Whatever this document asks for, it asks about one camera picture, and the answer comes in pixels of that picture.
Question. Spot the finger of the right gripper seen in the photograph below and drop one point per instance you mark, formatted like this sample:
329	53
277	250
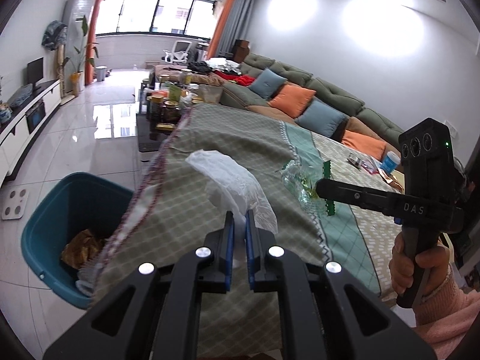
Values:
365	198

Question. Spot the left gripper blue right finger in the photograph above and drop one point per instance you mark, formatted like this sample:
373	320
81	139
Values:
325	312

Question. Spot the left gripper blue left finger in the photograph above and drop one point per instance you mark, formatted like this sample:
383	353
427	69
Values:
154	312

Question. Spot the clear green plastic wrapper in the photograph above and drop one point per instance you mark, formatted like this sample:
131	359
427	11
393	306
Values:
301	180

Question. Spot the gold foil wrapper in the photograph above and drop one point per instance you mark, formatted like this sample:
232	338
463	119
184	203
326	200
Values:
83	248

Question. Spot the white plastic bag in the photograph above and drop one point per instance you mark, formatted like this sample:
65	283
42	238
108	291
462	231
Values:
231	187

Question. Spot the pink sleeved right forearm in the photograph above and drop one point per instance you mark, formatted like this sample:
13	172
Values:
444	317

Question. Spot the teal plastic trash bin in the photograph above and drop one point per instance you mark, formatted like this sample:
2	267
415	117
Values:
80	201

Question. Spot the person's right hand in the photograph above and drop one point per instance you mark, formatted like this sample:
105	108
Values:
436	260

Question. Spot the gold snack bag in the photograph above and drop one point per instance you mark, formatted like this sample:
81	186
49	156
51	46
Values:
390	180

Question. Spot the red packet with disc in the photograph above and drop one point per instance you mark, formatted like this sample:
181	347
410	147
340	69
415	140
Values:
370	165

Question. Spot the blue white lidded cup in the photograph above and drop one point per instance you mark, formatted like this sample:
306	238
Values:
390	162

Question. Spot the grey black snack pack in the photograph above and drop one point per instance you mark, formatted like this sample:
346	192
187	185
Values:
354	160

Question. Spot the orange cushion near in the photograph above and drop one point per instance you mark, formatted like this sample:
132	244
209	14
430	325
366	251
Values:
364	144

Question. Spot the orange cushion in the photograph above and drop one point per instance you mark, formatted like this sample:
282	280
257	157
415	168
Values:
292	100
364	144

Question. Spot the patterned tablecloth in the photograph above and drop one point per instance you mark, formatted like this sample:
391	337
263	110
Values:
170	213

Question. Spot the blue cushion near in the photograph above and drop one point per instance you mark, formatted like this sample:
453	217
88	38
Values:
322	119

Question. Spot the blue cushion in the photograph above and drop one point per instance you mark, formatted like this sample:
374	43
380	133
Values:
322	119
267	83

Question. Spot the orange cushion far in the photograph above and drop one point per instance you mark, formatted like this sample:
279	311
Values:
292	100

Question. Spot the green brown sectional sofa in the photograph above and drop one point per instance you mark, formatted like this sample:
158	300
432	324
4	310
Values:
361	120

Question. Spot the blue cushion far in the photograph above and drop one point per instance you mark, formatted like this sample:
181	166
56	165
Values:
267	83

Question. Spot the white body scale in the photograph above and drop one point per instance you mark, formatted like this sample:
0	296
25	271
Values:
14	203

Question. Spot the cluttered coffee table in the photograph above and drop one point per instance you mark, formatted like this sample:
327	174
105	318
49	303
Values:
161	100

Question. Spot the right orange grey curtain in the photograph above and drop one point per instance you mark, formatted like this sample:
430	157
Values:
231	26

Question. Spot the white black tv cabinet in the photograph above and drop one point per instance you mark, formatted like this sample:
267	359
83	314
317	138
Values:
27	121

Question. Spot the large leafy potted plant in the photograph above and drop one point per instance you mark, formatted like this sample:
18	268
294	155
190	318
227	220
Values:
74	62

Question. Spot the white office chair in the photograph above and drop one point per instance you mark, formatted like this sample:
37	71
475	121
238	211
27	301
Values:
179	52

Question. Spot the left orange curtain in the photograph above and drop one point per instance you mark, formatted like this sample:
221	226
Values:
91	44

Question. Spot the small black monitor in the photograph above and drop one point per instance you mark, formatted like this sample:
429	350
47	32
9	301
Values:
35	72

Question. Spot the white standing air conditioner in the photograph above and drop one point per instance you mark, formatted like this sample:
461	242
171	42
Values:
77	14

